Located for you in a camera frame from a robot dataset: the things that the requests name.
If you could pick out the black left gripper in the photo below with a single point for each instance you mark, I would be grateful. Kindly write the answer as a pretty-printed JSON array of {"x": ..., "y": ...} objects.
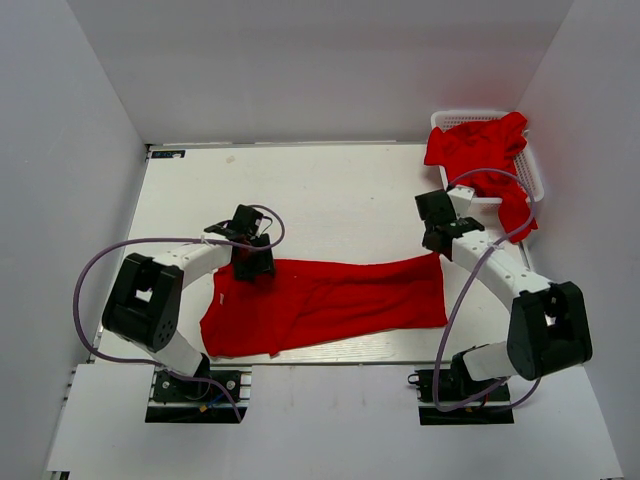
[{"x": 264, "y": 263}]

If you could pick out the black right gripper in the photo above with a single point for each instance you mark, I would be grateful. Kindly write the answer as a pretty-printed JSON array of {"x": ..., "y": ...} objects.
[{"x": 425, "y": 245}]

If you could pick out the red t shirt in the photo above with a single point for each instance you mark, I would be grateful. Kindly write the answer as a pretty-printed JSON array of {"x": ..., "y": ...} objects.
[{"x": 312, "y": 302}]

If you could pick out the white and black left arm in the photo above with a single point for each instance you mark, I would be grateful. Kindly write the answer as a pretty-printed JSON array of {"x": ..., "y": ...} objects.
[{"x": 144, "y": 304}]

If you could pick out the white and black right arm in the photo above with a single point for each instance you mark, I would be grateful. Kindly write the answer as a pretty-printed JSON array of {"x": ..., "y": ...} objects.
[{"x": 548, "y": 328}]

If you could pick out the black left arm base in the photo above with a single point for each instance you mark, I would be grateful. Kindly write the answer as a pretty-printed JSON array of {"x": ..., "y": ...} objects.
[{"x": 174, "y": 401}]

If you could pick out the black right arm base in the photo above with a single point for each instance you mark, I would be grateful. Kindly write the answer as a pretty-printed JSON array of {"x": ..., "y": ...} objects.
[{"x": 489, "y": 410}]

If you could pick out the red t shirts in basket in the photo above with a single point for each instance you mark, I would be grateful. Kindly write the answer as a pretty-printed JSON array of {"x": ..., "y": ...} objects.
[{"x": 481, "y": 155}]

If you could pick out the white plastic basket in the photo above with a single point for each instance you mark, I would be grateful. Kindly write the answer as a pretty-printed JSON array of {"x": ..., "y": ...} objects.
[{"x": 525, "y": 163}]

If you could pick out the blue label sticker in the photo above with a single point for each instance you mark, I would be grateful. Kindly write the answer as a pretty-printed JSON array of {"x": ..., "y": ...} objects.
[{"x": 168, "y": 154}]

